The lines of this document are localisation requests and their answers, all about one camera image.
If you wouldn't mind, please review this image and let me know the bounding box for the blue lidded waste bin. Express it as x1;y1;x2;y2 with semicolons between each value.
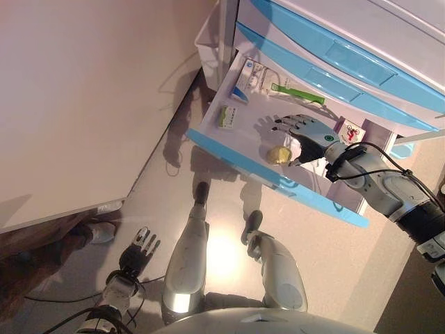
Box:
389;141;417;160

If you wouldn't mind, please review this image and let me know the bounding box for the white sneaker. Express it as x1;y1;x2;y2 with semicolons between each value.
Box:
84;221;116;245

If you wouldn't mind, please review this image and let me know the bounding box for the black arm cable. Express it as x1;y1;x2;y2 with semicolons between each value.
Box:
24;276;164;334
333;141;445;213

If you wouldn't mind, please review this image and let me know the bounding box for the silver robot right leg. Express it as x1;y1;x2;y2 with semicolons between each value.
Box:
241;209;309;311

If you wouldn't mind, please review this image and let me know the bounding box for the silver robot torso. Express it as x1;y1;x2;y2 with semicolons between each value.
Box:
149;305;378;334

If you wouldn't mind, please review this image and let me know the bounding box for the white medical cart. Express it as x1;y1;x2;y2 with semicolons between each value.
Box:
193;0;445;230

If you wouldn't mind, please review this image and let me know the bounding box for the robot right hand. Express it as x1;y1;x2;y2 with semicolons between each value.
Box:
272;113;341;168

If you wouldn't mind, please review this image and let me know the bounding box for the clear bottle of yellow pills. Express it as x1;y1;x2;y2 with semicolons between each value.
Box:
265;145;293;166

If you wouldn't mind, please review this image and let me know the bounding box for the white box with red print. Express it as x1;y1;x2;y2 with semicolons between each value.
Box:
337;119;366;144

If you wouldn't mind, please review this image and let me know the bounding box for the silver robot left leg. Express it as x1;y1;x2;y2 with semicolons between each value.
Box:
161;182;211;317

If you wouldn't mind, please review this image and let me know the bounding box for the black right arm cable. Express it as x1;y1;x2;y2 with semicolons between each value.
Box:
333;141;445;213

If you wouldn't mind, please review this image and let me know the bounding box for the green striped long packet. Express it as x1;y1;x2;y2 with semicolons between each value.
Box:
269;82;327;106

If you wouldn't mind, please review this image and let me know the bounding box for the white cart side bin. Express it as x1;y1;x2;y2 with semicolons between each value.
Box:
193;0;229;90

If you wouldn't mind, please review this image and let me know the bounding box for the dark trouser leg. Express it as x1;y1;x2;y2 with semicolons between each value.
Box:
62;217;93;246

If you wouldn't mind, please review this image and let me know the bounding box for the clear tubing packet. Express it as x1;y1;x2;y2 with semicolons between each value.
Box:
255;65;296;100

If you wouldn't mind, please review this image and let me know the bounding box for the white blue medicine box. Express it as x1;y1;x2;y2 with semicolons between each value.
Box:
228;58;269;104

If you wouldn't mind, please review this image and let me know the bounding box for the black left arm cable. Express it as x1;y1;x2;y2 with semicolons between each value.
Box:
24;276;164;334

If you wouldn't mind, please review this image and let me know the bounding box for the small green white box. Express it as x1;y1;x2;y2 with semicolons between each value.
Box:
218;104;240;131

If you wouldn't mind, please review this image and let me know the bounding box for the silver robot leg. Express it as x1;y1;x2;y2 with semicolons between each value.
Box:
241;209;309;311
161;182;211;317

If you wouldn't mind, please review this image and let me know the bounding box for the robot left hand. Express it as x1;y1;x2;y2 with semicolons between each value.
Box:
118;226;161;276

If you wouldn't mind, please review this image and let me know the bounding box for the white drawer with blue front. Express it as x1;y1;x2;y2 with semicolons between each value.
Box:
239;0;445;116
235;21;441;133
185;51;397;230

